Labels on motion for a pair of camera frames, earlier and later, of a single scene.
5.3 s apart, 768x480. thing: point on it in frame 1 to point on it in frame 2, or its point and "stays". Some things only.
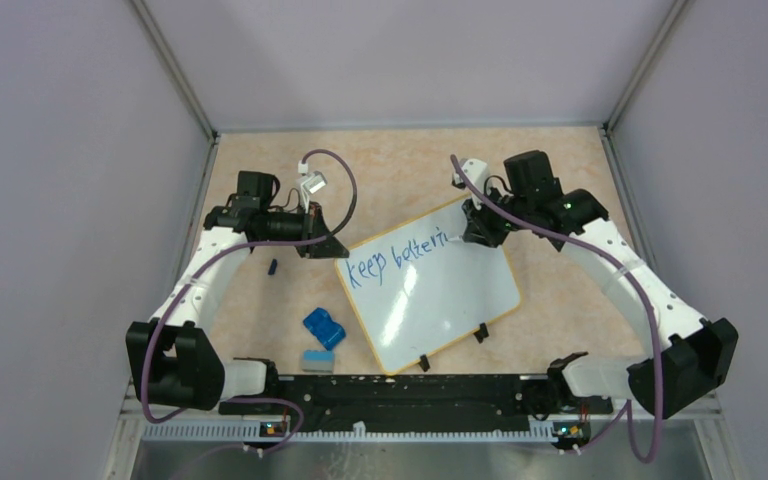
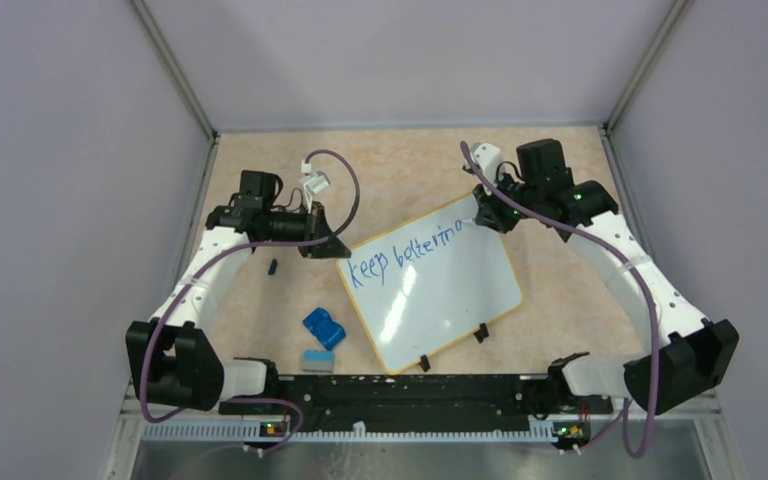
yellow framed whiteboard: x=414 y=292 stays
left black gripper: x=315 y=227 stays
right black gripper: x=478 y=227 to x=489 y=212
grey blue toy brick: x=317 y=360 stays
